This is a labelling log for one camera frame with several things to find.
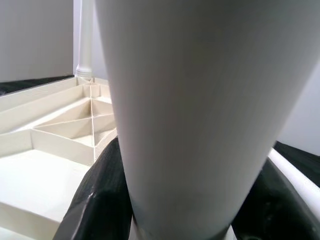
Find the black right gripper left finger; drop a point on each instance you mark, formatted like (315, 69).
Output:
(100, 200)

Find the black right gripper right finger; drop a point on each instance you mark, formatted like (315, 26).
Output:
(275, 210)

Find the white plastic children table top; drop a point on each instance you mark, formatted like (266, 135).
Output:
(37, 175)

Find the white tapered plastic table leg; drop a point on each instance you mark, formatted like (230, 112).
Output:
(84, 37)
(200, 100)
(300, 180)

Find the black cloth table cover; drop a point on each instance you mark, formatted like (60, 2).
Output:
(300, 155)

